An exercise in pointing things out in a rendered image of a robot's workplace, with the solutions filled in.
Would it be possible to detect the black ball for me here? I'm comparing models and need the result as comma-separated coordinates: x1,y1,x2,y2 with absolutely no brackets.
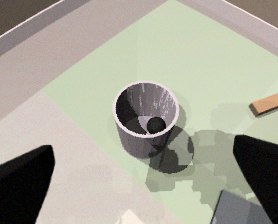
147,117,166,135

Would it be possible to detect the grey cup with white rim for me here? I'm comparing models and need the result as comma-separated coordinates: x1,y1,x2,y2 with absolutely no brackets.
113,81,179,159

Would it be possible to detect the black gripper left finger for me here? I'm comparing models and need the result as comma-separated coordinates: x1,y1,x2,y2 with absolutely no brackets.
0,145,56,224

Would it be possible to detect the tan rectangular block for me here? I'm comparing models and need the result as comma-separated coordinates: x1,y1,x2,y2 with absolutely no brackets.
249,93,278,117

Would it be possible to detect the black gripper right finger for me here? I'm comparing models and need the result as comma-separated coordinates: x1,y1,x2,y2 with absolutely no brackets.
233,134,278,224

